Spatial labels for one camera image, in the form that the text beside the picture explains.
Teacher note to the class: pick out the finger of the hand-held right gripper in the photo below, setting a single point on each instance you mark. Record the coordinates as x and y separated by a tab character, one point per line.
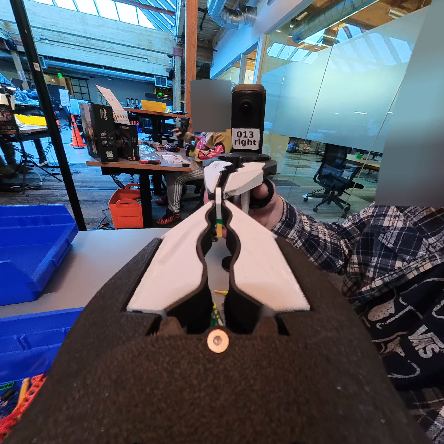
215	173
243	179

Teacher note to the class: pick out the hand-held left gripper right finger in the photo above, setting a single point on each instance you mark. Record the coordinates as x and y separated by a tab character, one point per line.
270	277

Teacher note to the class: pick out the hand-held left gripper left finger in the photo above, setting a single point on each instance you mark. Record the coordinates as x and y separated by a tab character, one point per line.
166	277

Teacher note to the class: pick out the yellow orange rod assembly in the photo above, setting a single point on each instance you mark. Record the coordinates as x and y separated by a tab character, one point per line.
219	208

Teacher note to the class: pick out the blue plastic bin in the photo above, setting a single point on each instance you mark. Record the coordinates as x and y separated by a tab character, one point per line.
31	250
35	340

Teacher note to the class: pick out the pile of colourful toy pieces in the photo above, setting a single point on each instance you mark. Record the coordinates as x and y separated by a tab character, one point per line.
17	406

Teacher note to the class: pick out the person's right hand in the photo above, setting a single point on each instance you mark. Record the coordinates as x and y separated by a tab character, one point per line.
269	214

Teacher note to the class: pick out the red crate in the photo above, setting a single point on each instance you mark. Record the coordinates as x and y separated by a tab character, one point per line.
126	208

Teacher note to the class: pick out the black office chair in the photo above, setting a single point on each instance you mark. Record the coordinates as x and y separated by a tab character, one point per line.
333	177

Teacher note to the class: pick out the yellow box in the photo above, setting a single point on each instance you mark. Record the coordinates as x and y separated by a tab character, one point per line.
153	106

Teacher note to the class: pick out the black product carton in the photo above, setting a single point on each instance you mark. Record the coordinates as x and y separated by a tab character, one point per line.
104	132

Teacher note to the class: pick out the person's clothed body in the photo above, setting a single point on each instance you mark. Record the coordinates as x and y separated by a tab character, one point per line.
402	298

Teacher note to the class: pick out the orange traffic cone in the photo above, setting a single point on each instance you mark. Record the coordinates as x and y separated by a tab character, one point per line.
77	135

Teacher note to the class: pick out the black metal pole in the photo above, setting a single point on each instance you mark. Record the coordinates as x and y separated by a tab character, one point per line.
45	111

